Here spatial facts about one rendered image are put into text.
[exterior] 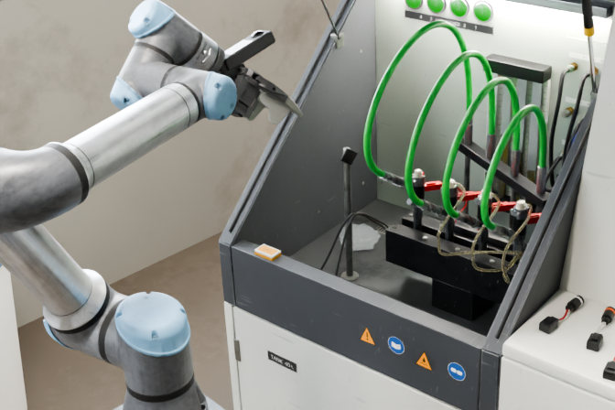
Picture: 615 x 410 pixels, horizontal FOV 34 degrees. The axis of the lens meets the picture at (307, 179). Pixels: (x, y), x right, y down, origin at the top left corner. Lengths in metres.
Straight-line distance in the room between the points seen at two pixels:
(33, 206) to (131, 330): 0.35
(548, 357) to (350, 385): 0.50
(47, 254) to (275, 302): 0.70
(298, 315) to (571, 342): 0.59
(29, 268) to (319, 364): 0.79
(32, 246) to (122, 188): 2.21
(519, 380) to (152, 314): 0.66
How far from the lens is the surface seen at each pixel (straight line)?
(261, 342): 2.26
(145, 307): 1.68
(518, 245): 2.03
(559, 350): 1.82
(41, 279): 1.62
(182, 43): 1.74
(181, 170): 3.91
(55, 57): 3.46
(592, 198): 1.92
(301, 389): 2.24
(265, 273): 2.13
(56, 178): 1.38
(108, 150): 1.45
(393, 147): 2.49
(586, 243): 1.94
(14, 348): 3.15
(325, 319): 2.07
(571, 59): 2.15
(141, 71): 1.69
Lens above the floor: 2.05
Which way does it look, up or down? 27 degrees down
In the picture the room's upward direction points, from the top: 3 degrees counter-clockwise
